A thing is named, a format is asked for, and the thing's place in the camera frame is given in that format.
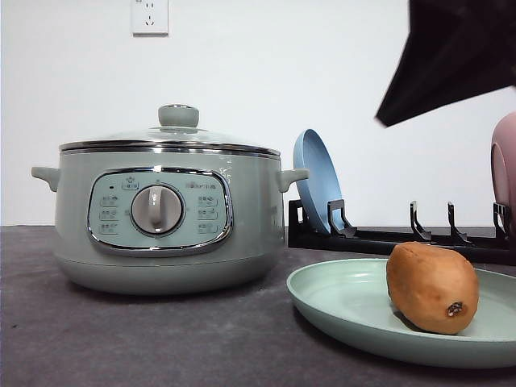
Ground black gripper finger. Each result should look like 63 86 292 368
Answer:
375 0 516 128

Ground brown potato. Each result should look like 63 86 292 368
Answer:
386 241 480 335

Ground green plate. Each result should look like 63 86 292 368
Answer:
287 258 516 368

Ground glass pot lid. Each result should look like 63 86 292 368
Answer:
60 103 281 156

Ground pink plate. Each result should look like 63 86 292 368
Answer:
491 111 516 243

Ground blue plate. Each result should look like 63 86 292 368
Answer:
293 128 343 235

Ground green electric steamer pot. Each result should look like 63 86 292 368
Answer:
31 139 310 294

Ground black dish rack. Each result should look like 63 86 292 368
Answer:
289 200 510 265

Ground white wall socket left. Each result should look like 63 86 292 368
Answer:
131 0 173 39

